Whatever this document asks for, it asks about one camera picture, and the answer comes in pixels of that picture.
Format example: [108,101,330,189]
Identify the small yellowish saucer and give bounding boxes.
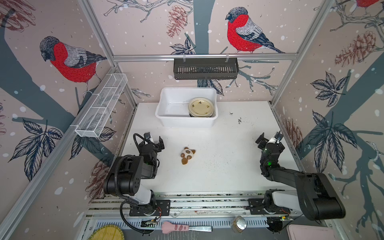
[188,98,215,118]

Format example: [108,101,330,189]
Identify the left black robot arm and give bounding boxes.
[103,133,170,217]

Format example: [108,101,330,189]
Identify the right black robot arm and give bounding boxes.
[256,132,346,221]

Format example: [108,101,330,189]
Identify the white plastic bin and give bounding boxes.
[155,87,219,128]

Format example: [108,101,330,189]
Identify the metal cup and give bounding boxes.
[231,216,248,233]

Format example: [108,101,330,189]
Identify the pink tray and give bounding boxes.
[287,225,338,240]

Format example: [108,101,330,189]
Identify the black hanging basket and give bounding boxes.
[174,58,239,80]

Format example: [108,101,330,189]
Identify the yellow woven mat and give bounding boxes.
[88,225,125,240]

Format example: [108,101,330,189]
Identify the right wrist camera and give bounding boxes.
[268,137,280,144]

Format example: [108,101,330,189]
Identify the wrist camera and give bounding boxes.
[268,137,280,144]
[144,132,154,144]

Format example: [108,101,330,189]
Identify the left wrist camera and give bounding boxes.
[144,132,154,144]

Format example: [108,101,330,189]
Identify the white wire mesh shelf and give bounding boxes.
[75,74,128,138]

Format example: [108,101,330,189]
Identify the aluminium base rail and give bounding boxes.
[86,191,304,220]

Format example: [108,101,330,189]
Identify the pink handled scraper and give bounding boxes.
[161,222,213,234]

